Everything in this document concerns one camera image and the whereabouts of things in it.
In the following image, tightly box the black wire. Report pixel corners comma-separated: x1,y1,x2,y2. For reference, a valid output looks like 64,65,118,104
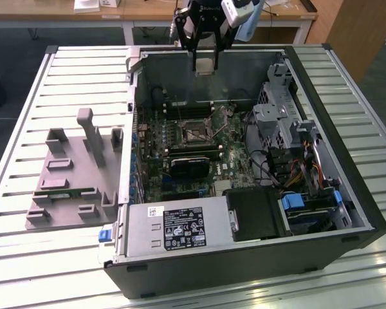
249,149,278,188

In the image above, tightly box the black plastic shroud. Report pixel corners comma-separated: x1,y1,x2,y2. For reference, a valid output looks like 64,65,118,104
223,187,286,241

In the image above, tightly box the black open PC case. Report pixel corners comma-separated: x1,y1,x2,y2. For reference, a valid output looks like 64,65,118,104
103,44,386,300

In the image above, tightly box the silver power supply with label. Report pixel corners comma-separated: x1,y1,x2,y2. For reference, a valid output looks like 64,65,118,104
124,198,237,258

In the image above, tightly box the coloured wire bundle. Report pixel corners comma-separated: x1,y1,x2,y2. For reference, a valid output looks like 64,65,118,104
284,138,326,191

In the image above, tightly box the blue case latch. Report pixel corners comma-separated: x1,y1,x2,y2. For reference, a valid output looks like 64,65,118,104
97,227,113,245

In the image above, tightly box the wooden cabinet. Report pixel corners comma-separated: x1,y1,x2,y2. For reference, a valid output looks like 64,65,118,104
305,0,386,83

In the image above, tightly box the green RAM stick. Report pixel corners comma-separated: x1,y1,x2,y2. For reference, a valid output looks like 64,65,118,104
33,189,96,198

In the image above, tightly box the silver square CPU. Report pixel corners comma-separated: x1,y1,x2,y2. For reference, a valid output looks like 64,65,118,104
195,59,215,76

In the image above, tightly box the hard disk in blue carrier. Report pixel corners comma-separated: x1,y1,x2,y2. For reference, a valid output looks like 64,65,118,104
278,191,339,235

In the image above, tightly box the metal socket cover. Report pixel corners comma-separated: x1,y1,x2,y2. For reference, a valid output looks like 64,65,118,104
209,104,237,136

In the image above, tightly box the CPU socket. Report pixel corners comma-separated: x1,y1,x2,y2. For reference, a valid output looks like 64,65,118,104
179,120,217,146

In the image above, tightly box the flat white box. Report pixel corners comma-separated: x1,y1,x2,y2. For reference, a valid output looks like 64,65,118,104
73,0,101,14

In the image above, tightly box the black RAM slot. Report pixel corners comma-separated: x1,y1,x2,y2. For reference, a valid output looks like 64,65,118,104
165,101,213,112
165,110,213,120
169,151,222,159
169,145,220,153

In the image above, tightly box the grey parts rack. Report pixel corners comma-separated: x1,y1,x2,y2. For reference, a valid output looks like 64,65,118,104
25,108,125,231

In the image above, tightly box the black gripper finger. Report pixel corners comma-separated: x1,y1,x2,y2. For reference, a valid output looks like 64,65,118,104
175,14,199,72
213,18,236,71

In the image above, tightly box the wooden desk white frame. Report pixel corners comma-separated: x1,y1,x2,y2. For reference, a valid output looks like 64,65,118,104
0,0,318,46

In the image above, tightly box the black graphics card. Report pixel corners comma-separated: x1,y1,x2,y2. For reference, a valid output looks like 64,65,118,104
170,156,210,180

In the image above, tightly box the silver metal drive cage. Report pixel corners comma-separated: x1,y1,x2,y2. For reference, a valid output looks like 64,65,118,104
252,63,310,149

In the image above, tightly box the green motherboard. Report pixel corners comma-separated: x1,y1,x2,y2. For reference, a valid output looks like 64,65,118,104
134,108,259,204

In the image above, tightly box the small silver heat sink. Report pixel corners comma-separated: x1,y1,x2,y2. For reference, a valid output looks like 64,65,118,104
214,180,233,196

